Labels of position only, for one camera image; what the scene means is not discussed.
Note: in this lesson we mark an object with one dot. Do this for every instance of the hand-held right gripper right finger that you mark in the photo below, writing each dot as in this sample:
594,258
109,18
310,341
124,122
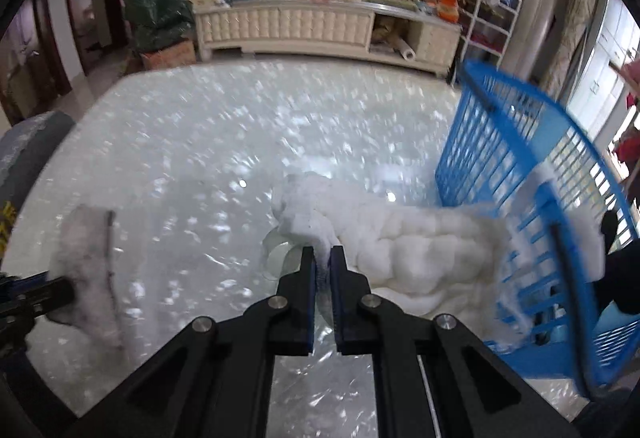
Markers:
336,290

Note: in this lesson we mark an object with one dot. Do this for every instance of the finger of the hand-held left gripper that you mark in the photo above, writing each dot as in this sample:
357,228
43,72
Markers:
50,295

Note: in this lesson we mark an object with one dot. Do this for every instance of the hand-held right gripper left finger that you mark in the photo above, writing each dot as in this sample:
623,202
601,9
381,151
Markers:
311,290

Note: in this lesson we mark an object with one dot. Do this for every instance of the white fabric piece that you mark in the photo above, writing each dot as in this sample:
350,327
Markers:
87,258

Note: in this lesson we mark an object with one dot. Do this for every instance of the white quilted cloth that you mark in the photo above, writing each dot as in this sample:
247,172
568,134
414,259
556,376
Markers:
410,238

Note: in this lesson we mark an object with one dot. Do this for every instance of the blue plastic basket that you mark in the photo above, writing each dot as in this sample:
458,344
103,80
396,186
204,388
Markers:
480,128

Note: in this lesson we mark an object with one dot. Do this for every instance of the black cloth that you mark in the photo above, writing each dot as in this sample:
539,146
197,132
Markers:
625,278

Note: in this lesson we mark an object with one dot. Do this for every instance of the paper towel roll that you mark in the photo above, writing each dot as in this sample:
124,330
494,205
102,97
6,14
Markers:
406,50

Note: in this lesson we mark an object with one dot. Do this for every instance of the cream tufted media cabinet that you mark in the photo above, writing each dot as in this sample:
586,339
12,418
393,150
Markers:
280,28

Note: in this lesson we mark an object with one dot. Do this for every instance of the printed cardboard box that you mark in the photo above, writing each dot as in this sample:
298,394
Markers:
167,56

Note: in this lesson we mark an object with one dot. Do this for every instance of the green plastic bag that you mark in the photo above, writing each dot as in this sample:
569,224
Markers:
157,21

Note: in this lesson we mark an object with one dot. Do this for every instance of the white shelf rack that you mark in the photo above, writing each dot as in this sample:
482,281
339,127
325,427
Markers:
487,33

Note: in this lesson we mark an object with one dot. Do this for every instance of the orange bag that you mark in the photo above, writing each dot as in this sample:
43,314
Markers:
449,4

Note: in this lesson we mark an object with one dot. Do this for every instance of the red garment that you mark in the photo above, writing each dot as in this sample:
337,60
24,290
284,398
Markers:
629,151

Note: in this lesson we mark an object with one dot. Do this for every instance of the patterned curtain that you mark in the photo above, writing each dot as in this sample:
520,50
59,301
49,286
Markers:
580,33

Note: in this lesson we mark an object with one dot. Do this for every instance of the pink garment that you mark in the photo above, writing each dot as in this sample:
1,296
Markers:
632,71

